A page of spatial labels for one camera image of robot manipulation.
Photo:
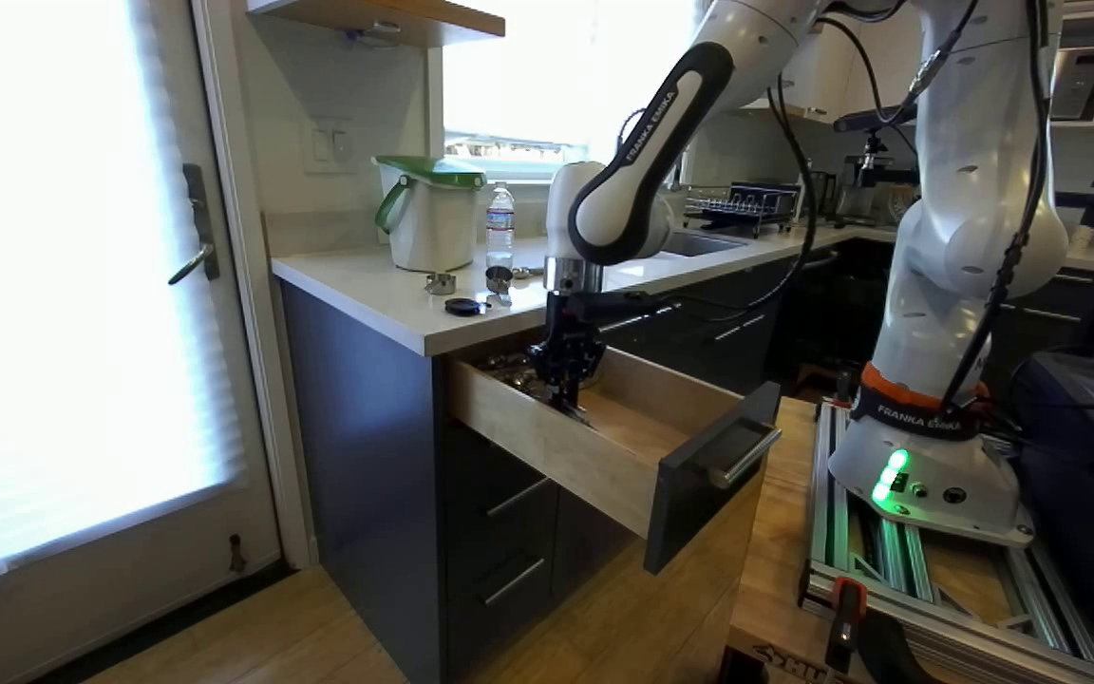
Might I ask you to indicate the pile of kitchen utensils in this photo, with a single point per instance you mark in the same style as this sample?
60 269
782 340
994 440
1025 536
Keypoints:
505 371

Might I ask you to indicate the wooden wall shelf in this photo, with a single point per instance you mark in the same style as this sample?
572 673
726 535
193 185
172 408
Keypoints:
382 17

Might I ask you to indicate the dark blue box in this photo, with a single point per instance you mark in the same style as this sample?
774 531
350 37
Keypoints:
1090 479

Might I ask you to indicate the white glass door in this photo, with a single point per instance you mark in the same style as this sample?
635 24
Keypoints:
78 315

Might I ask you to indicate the red clamp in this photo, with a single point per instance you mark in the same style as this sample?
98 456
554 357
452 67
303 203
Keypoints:
845 613

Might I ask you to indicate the bright window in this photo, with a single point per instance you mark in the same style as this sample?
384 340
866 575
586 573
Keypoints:
533 77

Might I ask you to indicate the black round cap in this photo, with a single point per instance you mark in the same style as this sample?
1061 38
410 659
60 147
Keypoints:
460 304

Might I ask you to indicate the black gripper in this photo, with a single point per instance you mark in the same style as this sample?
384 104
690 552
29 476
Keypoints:
572 336

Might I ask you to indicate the white wall outlet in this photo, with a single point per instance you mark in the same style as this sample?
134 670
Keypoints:
326 147

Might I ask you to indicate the white electric kettle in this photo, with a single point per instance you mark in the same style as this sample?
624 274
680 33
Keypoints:
429 214

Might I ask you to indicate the wooden drawer with dark front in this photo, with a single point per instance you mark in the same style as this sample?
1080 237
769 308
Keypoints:
596 456

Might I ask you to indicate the white built-in microwave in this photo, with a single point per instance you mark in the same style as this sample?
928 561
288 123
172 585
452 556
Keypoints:
1083 71

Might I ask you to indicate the metal tongs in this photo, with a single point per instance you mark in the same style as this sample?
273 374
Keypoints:
440 281

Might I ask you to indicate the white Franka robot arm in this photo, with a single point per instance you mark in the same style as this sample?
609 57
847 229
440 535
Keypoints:
967 191

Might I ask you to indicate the dish rack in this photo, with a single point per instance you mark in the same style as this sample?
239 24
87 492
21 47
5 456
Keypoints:
750 203

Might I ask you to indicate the dark kitchen cabinet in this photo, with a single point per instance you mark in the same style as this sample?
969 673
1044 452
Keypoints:
371 479

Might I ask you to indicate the clear plastic water bottle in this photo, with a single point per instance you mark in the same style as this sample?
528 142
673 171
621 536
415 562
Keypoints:
497 229

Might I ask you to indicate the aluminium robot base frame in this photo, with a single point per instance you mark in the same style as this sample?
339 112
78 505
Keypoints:
928 573

